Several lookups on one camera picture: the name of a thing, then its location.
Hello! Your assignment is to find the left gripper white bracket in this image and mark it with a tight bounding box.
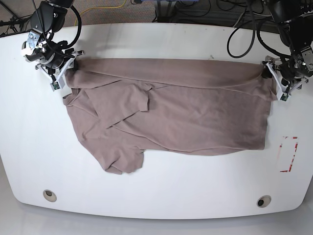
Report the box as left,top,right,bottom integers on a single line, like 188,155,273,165
261,56,309,101

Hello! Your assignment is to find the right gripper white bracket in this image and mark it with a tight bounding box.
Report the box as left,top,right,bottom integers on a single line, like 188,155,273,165
35,50,85,91

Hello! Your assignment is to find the mauve brown T-shirt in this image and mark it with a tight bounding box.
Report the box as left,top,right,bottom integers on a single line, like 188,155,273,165
63,59,277,174

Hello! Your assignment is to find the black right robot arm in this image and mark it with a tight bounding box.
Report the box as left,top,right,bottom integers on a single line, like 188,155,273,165
21,0,85,91

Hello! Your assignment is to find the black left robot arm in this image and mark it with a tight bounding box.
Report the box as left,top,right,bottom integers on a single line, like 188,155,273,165
256,0,313,101

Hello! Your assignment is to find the red tape rectangle marking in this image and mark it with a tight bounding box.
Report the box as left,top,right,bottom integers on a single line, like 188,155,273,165
277,136,299,173

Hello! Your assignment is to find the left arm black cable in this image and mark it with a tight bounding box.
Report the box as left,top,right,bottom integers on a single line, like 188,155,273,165
226,0,291,59

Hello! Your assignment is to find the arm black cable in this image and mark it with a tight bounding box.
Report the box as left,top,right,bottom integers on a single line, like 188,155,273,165
226,0,291,59
58,4,83,51

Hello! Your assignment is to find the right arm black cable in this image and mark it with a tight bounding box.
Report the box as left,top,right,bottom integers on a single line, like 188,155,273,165
58,4,83,51

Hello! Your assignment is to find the yellow floor cable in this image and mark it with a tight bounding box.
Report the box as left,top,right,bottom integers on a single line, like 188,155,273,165
74,0,127,26

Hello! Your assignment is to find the right table cable grommet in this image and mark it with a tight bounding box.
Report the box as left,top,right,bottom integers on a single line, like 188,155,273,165
257,195,271,208

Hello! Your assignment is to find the table cable grommet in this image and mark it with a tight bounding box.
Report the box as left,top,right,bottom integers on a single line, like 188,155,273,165
257,195,271,208
43,190,57,203

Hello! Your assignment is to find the left table cable grommet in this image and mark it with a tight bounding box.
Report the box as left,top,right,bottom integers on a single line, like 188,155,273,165
43,190,57,203

